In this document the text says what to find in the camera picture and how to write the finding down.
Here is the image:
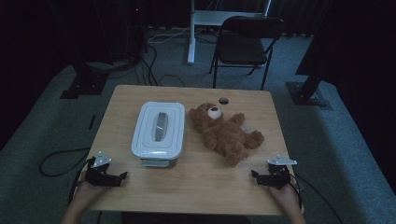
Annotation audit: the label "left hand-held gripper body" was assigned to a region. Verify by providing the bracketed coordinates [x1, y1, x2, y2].
[84, 150, 118, 188]

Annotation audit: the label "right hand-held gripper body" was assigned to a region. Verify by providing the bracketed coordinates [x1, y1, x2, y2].
[263, 154, 298, 190]

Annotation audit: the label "white plastic storage box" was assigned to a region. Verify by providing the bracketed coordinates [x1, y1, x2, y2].
[139, 157, 179, 169]

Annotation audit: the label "brown teddy bear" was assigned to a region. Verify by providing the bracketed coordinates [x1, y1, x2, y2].
[188, 102, 265, 168]

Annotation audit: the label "white lid with grey handle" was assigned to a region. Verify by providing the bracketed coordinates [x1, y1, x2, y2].
[131, 101, 187, 161]

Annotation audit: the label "person's left hand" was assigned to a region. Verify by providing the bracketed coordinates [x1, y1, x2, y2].
[73, 171, 106, 205]

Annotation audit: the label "person's right hand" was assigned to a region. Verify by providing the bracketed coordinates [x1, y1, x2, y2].
[268, 181, 305, 214]

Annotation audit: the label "person's dark clothing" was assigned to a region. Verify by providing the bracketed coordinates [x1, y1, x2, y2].
[120, 212, 252, 224]

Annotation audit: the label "black metal stand base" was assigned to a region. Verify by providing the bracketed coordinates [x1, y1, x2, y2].
[286, 69, 332, 110]
[60, 62, 110, 100]

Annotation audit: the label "black folding chair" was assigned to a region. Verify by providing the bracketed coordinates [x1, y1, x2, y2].
[208, 16, 285, 91]

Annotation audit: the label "left hand-held gripper cable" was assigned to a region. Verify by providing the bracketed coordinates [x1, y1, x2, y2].
[67, 161, 90, 206]

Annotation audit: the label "hand-held gripper cable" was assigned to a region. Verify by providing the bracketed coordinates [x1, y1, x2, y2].
[67, 161, 90, 206]
[289, 173, 344, 224]

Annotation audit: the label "right hand-held gripper cable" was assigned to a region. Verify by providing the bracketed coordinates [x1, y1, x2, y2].
[289, 173, 344, 224]

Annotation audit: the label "black looped floor cable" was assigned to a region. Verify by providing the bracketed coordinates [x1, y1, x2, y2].
[38, 147, 92, 178]

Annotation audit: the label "black tangled floor cables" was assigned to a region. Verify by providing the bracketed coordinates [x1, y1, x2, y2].
[135, 46, 187, 88]

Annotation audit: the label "white floor cable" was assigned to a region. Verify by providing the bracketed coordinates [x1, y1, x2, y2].
[147, 26, 191, 45]

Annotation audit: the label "white desk frame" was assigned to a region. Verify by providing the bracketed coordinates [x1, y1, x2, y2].
[187, 0, 273, 65]

